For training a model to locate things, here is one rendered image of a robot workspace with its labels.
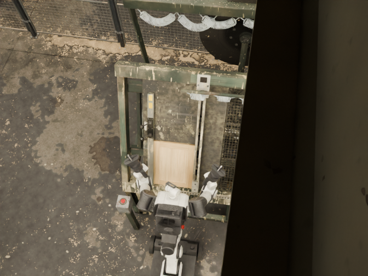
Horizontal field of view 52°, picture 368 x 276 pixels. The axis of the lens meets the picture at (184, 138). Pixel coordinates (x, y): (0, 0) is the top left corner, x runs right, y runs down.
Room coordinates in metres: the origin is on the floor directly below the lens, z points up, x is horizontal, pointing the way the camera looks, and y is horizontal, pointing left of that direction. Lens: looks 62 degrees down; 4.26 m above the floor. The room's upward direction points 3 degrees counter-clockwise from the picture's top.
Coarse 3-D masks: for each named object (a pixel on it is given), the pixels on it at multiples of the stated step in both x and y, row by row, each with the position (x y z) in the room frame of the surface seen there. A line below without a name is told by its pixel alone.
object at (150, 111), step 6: (150, 102) 1.73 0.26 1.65; (150, 108) 1.71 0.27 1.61; (150, 114) 1.68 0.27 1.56; (150, 138) 1.56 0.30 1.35; (150, 144) 1.53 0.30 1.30; (150, 150) 1.50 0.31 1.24; (150, 156) 1.47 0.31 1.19; (150, 162) 1.43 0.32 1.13; (150, 168) 1.40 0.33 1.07; (150, 174) 1.36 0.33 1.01
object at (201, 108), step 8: (208, 80) 1.72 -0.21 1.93; (200, 88) 1.70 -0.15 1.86; (208, 88) 1.69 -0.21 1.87; (200, 96) 1.59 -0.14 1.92; (208, 96) 1.66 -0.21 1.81; (200, 104) 1.65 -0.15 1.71; (200, 112) 1.63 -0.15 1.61; (200, 120) 1.58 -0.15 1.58; (200, 128) 1.56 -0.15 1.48; (200, 136) 1.50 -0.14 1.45; (200, 144) 1.46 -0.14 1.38; (200, 152) 1.41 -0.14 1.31; (200, 160) 1.38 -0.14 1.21; (192, 184) 1.24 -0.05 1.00
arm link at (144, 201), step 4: (140, 192) 1.10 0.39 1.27; (140, 196) 1.05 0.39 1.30; (144, 196) 1.02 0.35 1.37; (140, 200) 1.00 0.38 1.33; (144, 200) 0.99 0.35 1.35; (148, 200) 1.00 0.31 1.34; (140, 204) 0.97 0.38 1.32; (144, 204) 0.97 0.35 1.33; (148, 204) 0.98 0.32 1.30; (144, 208) 0.95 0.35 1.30
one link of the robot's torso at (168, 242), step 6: (162, 234) 0.78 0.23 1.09; (168, 234) 0.77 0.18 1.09; (162, 240) 0.73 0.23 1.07; (168, 240) 0.73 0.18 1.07; (174, 240) 0.72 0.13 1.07; (162, 246) 0.68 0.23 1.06; (168, 246) 0.67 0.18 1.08; (174, 246) 0.68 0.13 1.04; (162, 252) 0.64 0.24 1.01; (168, 252) 0.64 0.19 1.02
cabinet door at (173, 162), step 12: (156, 144) 1.53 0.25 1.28; (168, 144) 1.52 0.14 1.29; (180, 144) 1.51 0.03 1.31; (192, 144) 1.50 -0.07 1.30; (156, 156) 1.47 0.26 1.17; (168, 156) 1.46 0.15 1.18; (180, 156) 1.44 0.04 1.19; (192, 156) 1.43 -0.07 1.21; (156, 168) 1.40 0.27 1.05; (168, 168) 1.39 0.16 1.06; (180, 168) 1.38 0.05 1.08; (192, 168) 1.36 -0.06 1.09; (156, 180) 1.33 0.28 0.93; (168, 180) 1.32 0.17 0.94; (180, 180) 1.31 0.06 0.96
